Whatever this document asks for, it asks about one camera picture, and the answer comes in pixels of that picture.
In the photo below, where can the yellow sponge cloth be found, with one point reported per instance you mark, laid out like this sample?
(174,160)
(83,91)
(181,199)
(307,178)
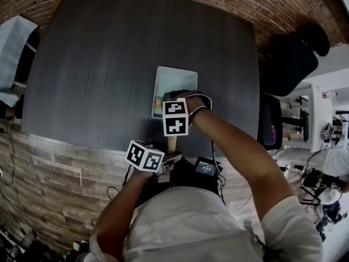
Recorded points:
(158,104)

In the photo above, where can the person's right hand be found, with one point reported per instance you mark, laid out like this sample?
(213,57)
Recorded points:
(196,104)

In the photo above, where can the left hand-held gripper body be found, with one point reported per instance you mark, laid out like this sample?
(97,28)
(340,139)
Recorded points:
(144,157)

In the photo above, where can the person's black trousers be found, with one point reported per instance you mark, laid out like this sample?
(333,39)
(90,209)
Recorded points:
(182,173)

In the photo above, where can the person's right forearm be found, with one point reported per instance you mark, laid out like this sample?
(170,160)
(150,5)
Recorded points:
(240,157)

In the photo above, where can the purple cloth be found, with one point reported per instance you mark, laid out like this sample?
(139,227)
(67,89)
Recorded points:
(273,135)

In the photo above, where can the person's left forearm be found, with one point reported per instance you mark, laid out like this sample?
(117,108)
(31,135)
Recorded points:
(117,214)

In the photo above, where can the black office chair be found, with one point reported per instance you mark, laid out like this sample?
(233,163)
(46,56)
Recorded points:
(289,64)

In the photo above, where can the light blue rectangular pan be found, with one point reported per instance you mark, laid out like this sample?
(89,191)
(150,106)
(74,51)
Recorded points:
(174,78)

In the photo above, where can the clear bottle red label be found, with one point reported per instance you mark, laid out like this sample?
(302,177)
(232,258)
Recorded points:
(328,94)

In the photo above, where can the person's white shirt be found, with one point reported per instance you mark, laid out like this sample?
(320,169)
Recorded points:
(191,222)

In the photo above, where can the white desk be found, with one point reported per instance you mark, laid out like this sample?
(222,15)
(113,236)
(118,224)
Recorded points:
(317,119)

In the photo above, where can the pale cloth covered table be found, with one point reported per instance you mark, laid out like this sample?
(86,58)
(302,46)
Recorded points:
(13,53)

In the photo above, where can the black screen device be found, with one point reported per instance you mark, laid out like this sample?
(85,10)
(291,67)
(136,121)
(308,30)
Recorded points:
(205,168)

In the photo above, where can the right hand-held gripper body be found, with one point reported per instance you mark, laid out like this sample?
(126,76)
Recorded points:
(175,125)

